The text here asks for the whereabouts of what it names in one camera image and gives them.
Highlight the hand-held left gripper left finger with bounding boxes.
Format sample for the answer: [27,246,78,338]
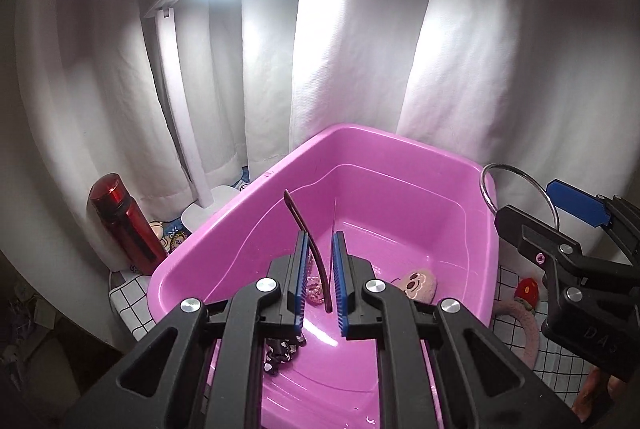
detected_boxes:
[62,231,311,429]

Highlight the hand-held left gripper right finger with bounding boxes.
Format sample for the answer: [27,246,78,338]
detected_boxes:
[331,231,583,429]

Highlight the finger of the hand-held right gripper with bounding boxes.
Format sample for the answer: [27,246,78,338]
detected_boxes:
[494,204,588,272]
[545,179,640,262]

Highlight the small crystal bead ornament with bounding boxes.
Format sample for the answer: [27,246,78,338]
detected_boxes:
[306,276,325,306]

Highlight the thin dark hair band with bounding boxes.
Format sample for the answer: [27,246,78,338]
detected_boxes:
[283,190,335,314]

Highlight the plain silver bangle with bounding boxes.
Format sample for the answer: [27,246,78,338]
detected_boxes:
[479,163,558,230]

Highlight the black printed ribbon bow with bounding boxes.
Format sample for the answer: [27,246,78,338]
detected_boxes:
[262,334,303,377]

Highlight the beige plush ball keychain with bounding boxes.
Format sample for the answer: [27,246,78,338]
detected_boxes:
[392,270,438,302]

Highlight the pink plastic basin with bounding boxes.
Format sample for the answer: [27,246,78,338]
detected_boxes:
[147,124,501,429]

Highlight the person's right hand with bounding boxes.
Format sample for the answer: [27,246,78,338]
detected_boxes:
[572,366,618,425]

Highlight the pink strawberry headband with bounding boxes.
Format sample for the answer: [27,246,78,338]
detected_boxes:
[492,277,543,367]

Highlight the red water bottle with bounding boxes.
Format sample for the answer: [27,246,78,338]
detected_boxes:
[89,173,168,277]

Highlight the white curtain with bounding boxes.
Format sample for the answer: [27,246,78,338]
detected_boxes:
[15,0,640,270]

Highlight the white desk lamp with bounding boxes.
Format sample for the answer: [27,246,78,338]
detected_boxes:
[142,0,416,230]

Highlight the crumpled paper clutter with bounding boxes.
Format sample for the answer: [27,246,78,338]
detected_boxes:
[0,294,61,390]

